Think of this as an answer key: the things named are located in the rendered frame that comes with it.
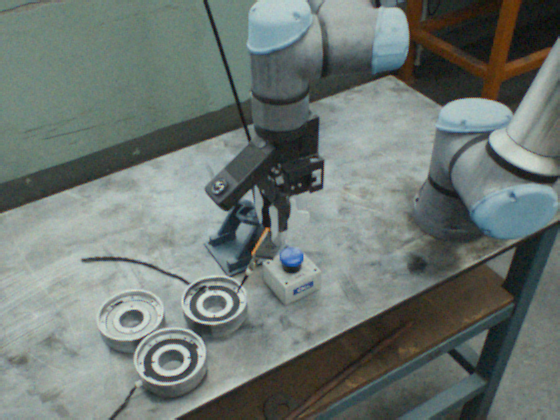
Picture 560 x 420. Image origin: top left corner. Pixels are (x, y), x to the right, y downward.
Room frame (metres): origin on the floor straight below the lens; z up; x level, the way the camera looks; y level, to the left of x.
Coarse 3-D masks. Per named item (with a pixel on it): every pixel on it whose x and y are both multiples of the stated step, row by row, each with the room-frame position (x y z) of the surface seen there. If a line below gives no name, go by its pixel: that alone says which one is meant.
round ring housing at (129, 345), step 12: (108, 300) 0.70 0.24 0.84; (120, 300) 0.71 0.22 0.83; (132, 300) 0.71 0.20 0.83; (144, 300) 0.71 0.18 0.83; (156, 300) 0.70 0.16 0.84; (108, 312) 0.68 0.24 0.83; (120, 312) 0.68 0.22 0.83; (132, 312) 0.69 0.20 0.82; (144, 312) 0.68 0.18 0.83; (120, 324) 0.67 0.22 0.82; (144, 324) 0.66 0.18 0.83; (156, 324) 0.65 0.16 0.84; (108, 336) 0.63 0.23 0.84; (144, 336) 0.62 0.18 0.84; (120, 348) 0.62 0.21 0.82; (132, 348) 0.62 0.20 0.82
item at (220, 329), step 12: (216, 276) 0.74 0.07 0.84; (192, 288) 0.72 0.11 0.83; (204, 300) 0.70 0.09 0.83; (216, 300) 0.71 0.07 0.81; (228, 300) 0.70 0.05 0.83; (240, 300) 0.70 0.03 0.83; (204, 312) 0.67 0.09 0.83; (240, 312) 0.66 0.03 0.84; (192, 324) 0.65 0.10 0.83; (204, 324) 0.64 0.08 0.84; (216, 324) 0.64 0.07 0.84; (228, 324) 0.64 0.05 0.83; (240, 324) 0.66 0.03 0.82; (216, 336) 0.65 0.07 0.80
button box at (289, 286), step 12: (264, 264) 0.76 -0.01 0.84; (276, 264) 0.76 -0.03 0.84; (300, 264) 0.75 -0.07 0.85; (312, 264) 0.75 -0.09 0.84; (264, 276) 0.76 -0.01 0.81; (276, 276) 0.73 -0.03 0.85; (288, 276) 0.73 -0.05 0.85; (300, 276) 0.73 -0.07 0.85; (312, 276) 0.73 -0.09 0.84; (276, 288) 0.73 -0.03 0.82; (288, 288) 0.71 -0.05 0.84; (300, 288) 0.72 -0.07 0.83; (312, 288) 0.73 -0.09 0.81; (288, 300) 0.71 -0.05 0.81
